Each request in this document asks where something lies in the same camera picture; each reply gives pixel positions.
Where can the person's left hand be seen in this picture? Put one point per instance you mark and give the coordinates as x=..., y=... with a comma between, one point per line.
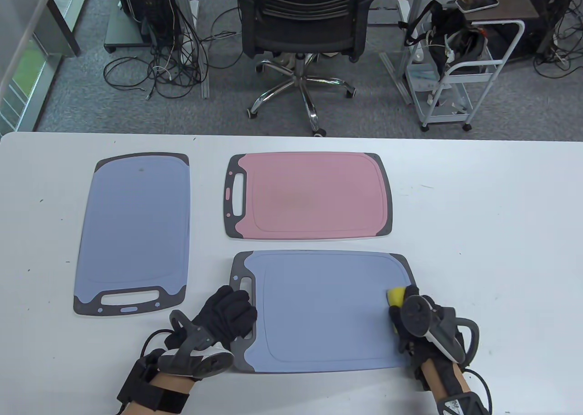
x=227, y=315

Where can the person's right hand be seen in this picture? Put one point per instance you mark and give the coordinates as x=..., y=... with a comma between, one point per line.
x=428, y=349

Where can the yellow sponge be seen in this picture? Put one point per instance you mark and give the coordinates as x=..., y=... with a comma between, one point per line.
x=395, y=296

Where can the blue cutting board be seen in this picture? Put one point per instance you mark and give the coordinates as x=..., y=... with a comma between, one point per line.
x=132, y=223
x=328, y=310

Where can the pink cutting board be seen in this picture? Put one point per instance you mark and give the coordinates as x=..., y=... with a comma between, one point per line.
x=314, y=196

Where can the person's left forearm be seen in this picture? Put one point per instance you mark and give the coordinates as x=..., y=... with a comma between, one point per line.
x=175, y=383

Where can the person's right forearm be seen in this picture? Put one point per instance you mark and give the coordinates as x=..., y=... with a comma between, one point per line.
x=437, y=378

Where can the grey right hand controller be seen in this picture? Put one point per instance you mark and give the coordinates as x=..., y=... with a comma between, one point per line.
x=416, y=315

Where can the grey hand controller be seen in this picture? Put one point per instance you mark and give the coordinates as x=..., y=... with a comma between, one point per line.
x=416, y=315
x=209, y=365

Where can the grey left hand controller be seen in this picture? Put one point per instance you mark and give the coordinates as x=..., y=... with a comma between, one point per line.
x=209, y=365

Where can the pale blue packet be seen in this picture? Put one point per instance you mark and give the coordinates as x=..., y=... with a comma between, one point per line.
x=421, y=75

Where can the white utility cart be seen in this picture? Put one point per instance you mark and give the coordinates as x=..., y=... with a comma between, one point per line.
x=473, y=67

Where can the black office chair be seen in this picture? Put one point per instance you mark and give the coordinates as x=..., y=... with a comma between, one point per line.
x=300, y=28

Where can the grey stand base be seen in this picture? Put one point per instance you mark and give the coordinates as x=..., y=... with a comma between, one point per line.
x=120, y=30

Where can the black computer rack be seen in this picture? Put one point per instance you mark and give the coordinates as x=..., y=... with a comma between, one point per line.
x=155, y=5

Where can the black bag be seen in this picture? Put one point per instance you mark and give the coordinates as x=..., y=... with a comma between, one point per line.
x=448, y=28

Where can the grey floor plate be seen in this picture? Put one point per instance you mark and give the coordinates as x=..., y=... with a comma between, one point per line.
x=382, y=17

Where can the white smartphone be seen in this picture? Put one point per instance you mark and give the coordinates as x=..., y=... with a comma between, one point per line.
x=476, y=2

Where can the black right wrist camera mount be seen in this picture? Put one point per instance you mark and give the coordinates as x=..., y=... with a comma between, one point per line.
x=460, y=406

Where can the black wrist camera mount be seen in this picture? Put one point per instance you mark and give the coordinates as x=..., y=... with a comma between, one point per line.
x=136, y=383
x=460, y=406

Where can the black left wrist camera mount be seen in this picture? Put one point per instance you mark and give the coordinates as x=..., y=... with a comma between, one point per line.
x=136, y=383

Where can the grey window frame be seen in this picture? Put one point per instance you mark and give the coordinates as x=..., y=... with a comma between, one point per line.
x=27, y=110

